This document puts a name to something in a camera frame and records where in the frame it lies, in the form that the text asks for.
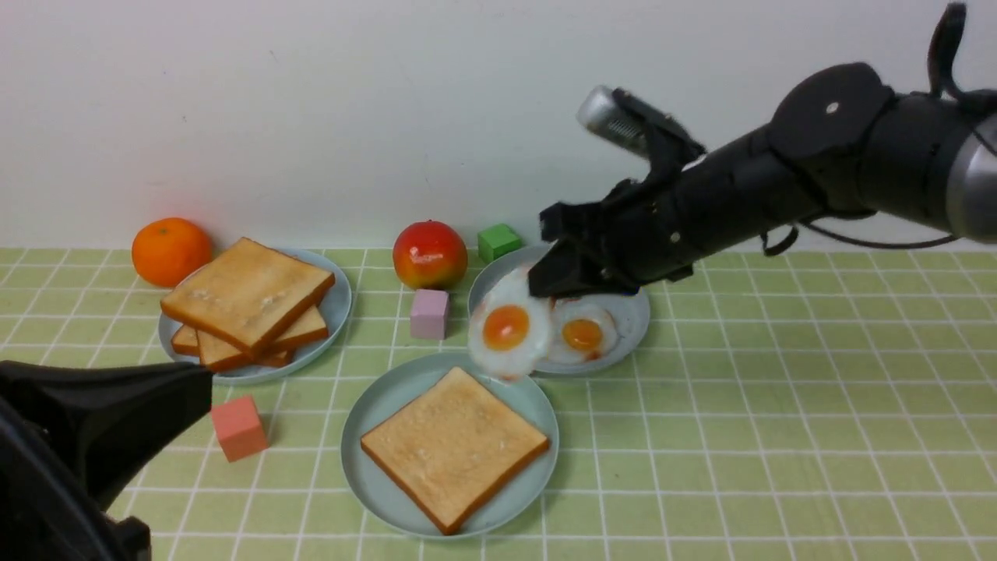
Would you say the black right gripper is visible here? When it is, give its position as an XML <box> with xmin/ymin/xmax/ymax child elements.
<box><xmin>528</xmin><ymin>125</ymin><xmax>826</xmax><ymax>298</ymax></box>

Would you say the toast slice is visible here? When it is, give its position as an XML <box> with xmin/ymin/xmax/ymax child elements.
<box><xmin>193</xmin><ymin>306</ymin><xmax>329</xmax><ymax>373</ymax></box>
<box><xmin>361</xmin><ymin>367</ymin><xmax>551</xmax><ymax>535</ymax></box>
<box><xmin>160</xmin><ymin>238</ymin><xmax>336</xmax><ymax>358</ymax></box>
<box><xmin>171</xmin><ymin>324</ymin><xmax>296</xmax><ymax>373</ymax></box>

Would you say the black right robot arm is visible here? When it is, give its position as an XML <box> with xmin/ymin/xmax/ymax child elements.
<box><xmin>528</xmin><ymin>2</ymin><xmax>996</xmax><ymax>298</ymax></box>

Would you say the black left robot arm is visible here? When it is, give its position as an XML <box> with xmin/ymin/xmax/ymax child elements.
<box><xmin>1</xmin><ymin>360</ymin><xmax>213</xmax><ymax>560</ymax></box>

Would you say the green cube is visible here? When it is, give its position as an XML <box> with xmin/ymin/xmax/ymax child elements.
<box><xmin>477</xmin><ymin>224</ymin><xmax>523</xmax><ymax>263</ymax></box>

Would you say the grey plate with eggs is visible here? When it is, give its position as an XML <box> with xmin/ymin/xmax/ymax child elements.
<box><xmin>467</xmin><ymin>245</ymin><xmax>650</xmax><ymax>379</ymax></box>

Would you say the red apple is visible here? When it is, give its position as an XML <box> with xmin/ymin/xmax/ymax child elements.
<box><xmin>392</xmin><ymin>220</ymin><xmax>469</xmax><ymax>291</ymax></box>

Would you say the pink-purple cube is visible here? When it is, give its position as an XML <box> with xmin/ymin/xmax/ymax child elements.
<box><xmin>410</xmin><ymin>288</ymin><xmax>449</xmax><ymax>340</ymax></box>

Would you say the teal empty front plate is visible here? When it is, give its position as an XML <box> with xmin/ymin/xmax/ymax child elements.
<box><xmin>340</xmin><ymin>352</ymin><xmax>560</xmax><ymax>541</ymax></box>

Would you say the grey plate with toast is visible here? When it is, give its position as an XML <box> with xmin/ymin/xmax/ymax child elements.
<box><xmin>158</xmin><ymin>248</ymin><xmax>354</xmax><ymax>384</ymax></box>

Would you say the salmon red cube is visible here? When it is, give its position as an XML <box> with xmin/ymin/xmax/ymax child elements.
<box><xmin>210</xmin><ymin>395</ymin><xmax>270</xmax><ymax>463</ymax></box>

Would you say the orange fruit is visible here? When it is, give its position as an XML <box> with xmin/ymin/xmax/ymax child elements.
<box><xmin>131</xmin><ymin>217</ymin><xmax>213</xmax><ymax>288</ymax></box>

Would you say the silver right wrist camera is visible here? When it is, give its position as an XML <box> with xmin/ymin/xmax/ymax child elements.
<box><xmin>576</xmin><ymin>85</ymin><xmax>707</xmax><ymax>182</ymax></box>

